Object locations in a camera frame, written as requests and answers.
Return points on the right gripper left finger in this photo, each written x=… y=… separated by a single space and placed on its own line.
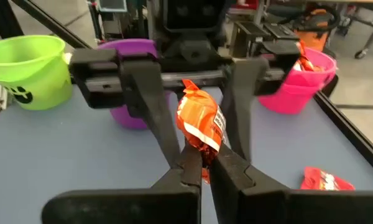
x=127 y=205

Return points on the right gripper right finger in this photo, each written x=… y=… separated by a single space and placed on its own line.
x=267 y=205

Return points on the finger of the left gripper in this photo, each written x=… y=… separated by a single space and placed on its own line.
x=152 y=102
x=241 y=109

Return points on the orange candy packet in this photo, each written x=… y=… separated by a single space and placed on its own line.
x=305 y=62
x=200 y=121

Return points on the red square candy packet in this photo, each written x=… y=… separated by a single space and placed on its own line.
x=328 y=180

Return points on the pink plastic basket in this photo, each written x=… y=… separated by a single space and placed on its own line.
x=298 y=93

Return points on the purple plastic basket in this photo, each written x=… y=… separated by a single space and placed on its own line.
x=127 y=46

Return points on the black equipment rack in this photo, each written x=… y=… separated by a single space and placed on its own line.
x=264 y=31

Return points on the small light screen device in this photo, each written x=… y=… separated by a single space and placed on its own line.
x=112 y=4

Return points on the orange object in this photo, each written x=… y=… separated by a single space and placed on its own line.
x=315 y=28

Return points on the green plastic basket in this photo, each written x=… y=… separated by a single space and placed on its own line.
x=34 y=71

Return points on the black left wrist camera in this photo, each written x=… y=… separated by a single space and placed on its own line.
x=194 y=15

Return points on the black frame strut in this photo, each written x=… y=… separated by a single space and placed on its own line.
x=49 y=21

